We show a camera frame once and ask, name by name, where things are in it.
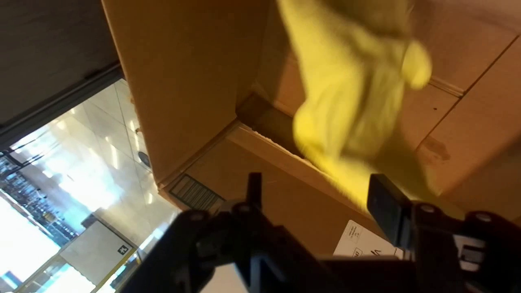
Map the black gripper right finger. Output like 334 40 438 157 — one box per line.
366 174 521 293

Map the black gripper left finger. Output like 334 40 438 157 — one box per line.
119 172 325 293

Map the yellow cloth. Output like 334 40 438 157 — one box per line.
275 0 435 206

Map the brown cardboard box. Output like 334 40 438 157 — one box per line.
101 0 521 257

